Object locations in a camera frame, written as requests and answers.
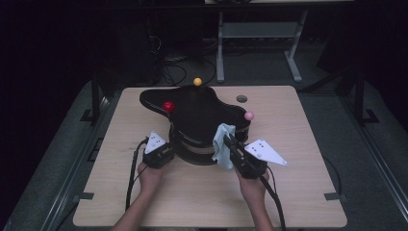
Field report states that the grey metal stand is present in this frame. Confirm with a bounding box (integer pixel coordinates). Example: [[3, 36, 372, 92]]
[[217, 11, 309, 84]]

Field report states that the black metal post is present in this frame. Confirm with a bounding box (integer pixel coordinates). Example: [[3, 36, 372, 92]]
[[80, 71, 101, 125], [354, 68, 381, 126]]

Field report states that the right hand-held gripper cable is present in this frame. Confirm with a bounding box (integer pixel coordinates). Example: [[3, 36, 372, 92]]
[[259, 165, 287, 231]]

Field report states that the hand-held gripper cable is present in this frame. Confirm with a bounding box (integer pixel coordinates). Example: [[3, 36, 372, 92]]
[[259, 165, 287, 231], [125, 138, 150, 212]]

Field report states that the thin black cable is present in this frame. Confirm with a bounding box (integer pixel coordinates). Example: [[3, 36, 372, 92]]
[[321, 155, 343, 196]]

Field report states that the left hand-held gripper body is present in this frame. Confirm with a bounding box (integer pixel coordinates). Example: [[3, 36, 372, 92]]
[[142, 130, 177, 169]]

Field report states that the person's left hand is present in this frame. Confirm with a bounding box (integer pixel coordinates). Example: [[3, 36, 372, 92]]
[[137, 162, 169, 197]]

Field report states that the black wavy board toy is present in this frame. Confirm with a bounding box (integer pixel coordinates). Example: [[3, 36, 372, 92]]
[[139, 85, 254, 167]]

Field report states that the black table bracket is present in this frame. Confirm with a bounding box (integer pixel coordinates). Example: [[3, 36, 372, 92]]
[[88, 138, 105, 163]]

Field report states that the left hand-held gripper cable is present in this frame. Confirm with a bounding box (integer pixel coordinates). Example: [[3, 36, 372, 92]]
[[125, 138, 150, 212]]

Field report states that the metal floor rail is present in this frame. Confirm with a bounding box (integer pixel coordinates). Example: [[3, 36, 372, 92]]
[[39, 95, 112, 231], [340, 95, 408, 222]]

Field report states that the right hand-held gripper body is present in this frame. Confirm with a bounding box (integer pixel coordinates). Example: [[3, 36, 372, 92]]
[[235, 138, 288, 180]]

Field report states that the red ball knob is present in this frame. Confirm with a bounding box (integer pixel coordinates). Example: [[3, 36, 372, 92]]
[[162, 100, 176, 115]]

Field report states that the person's right hand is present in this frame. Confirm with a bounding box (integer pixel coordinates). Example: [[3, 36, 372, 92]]
[[235, 167, 270, 207]]

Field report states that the light blue cloth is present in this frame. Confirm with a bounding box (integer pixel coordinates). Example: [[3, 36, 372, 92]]
[[211, 123, 237, 170]]

